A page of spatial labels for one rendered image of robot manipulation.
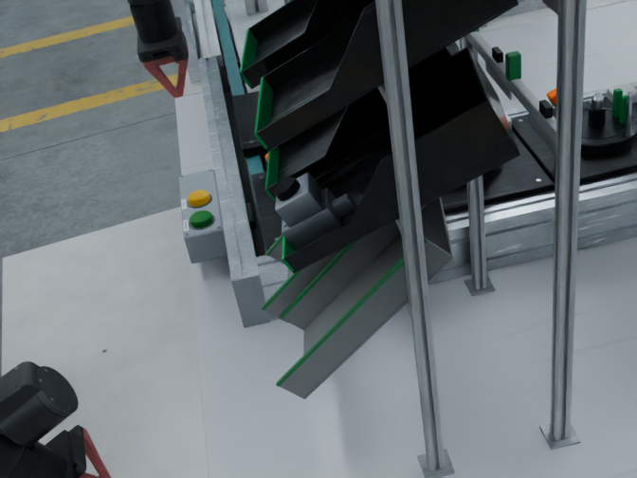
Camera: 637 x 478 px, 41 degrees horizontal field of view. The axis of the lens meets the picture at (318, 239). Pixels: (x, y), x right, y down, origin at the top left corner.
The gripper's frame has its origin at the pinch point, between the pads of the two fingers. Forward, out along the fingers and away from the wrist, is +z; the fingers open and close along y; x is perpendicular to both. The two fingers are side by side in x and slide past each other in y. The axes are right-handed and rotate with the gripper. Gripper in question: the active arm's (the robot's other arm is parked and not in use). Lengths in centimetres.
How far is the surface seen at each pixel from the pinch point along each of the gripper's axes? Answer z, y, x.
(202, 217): 26.7, 6.1, 2.8
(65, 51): 125, 356, 87
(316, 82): -13.3, -34.8, -17.8
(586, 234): 37, -10, -59
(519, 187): 29, -5, -50
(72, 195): 124, 194, 72
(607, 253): 40, -14, -61
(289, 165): 4.3, -21.0, -13.3
